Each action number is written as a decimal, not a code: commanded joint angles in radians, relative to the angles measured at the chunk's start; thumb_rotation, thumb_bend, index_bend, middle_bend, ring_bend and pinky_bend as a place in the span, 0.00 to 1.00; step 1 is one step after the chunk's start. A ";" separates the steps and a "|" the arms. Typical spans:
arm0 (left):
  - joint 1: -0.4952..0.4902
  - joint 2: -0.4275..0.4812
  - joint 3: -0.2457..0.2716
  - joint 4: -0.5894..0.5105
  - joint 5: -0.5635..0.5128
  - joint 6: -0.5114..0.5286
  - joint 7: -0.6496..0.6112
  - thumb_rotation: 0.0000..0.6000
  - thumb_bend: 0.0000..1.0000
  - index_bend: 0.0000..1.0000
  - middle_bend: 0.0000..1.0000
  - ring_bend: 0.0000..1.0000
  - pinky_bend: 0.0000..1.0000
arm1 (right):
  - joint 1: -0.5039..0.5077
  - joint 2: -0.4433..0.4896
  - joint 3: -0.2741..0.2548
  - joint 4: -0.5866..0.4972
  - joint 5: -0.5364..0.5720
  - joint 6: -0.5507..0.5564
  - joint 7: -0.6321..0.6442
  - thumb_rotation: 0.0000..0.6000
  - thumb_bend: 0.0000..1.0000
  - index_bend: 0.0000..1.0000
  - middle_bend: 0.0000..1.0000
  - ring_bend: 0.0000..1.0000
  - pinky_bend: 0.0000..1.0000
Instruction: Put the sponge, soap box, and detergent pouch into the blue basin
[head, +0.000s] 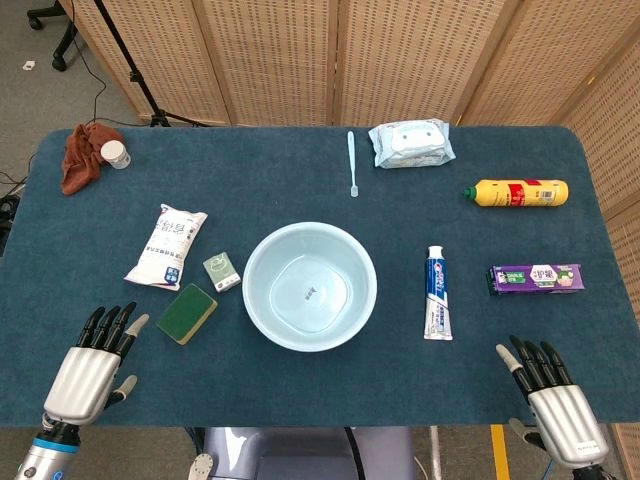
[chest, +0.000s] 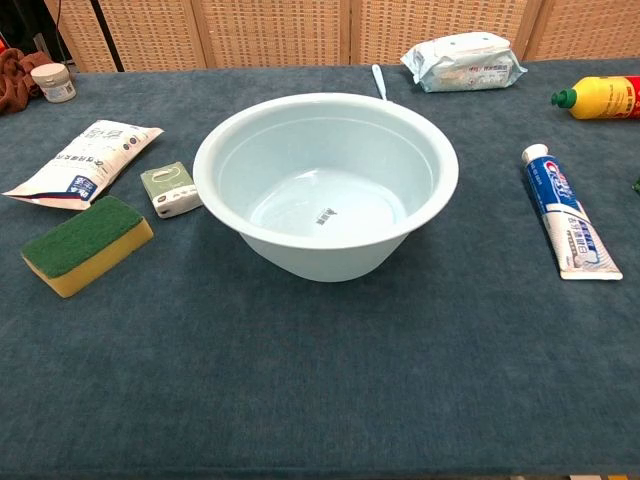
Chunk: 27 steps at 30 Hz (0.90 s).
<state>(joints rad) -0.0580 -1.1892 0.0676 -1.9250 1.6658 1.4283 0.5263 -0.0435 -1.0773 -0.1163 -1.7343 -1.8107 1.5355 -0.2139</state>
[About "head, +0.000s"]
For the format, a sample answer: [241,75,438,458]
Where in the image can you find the purple toothpaste box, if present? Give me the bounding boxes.
[485,263,585,297]

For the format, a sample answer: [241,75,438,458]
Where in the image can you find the light blue toothbrush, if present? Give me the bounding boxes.
[346,130,361,198]

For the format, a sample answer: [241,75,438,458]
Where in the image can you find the green yellow sponge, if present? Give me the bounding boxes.
[155,283,219,347]

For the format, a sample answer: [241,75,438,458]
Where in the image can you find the brown cloth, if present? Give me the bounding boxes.
[60,123,126,197]

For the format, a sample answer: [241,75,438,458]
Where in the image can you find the yellow bottle green cap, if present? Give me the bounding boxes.
[462,178,570,209]

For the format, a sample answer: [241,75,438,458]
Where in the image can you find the small white jar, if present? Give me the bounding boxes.
[100,140,132,171]

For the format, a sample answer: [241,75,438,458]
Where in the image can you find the blue white toothpaste tube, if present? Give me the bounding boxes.
[423,244,455,342]

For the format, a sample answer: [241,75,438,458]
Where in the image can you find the yellow floor tape strip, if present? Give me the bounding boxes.
[490,424,511,480]

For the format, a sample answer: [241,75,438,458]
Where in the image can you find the black tripod stand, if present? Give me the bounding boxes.
[92,0,211,129]

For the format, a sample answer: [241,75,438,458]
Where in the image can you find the black floor cable bundle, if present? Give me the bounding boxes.
[0,169,26,236]

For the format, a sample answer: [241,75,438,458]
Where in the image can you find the light blue plastic basin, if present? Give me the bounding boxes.
[242,221,379,353]

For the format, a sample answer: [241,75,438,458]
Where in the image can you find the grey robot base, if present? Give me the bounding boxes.
[184,425,419,480]

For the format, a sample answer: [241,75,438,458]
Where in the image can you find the wet wipes pack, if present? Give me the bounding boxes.
[367,117,457,170]

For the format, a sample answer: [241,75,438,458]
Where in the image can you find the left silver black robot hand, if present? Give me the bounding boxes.
[42,301,151,427]

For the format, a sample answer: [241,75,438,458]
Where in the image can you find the white refill pouch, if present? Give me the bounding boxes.
[123,202,209,292]

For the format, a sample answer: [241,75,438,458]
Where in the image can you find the black office chair base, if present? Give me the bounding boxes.
[27,0,81,73]

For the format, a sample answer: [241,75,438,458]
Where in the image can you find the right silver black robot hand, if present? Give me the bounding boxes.
[495,334,611,471]

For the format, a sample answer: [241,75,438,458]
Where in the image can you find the blue table cloth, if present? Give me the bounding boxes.
[0,125,626,429]

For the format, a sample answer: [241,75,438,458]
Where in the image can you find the small green tissue pack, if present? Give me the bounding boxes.
[202,251,242,294]

